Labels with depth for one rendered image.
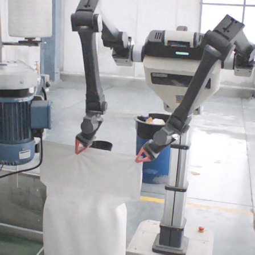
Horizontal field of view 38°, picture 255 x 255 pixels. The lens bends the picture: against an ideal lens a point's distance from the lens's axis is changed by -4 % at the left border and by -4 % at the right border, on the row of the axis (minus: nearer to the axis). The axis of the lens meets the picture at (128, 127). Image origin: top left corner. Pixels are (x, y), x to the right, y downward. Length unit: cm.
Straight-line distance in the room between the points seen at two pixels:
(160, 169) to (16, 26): 277
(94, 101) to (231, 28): 63
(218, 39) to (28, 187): 143
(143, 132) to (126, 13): 635
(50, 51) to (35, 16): 894
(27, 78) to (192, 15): 838
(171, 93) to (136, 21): 787
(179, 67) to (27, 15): 79
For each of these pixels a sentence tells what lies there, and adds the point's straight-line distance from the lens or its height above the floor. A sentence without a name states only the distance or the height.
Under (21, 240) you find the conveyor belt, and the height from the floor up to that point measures 38.
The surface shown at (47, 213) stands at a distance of 181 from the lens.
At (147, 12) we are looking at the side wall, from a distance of 971.
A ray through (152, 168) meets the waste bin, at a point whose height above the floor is 17.
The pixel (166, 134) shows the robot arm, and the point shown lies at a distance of 145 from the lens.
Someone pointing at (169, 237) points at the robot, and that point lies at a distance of 235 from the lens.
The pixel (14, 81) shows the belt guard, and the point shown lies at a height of 139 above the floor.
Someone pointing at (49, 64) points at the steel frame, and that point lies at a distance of 1039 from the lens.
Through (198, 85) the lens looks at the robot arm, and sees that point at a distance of 140.
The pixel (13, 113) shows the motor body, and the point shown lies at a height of 128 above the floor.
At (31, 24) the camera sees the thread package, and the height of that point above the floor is 158.
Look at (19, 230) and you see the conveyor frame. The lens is 232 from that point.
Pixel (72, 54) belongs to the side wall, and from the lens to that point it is 1036.
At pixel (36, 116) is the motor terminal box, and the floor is 126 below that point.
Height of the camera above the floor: 158
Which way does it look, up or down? 15 degrees down
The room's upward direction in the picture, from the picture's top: 3 degrees clockwise
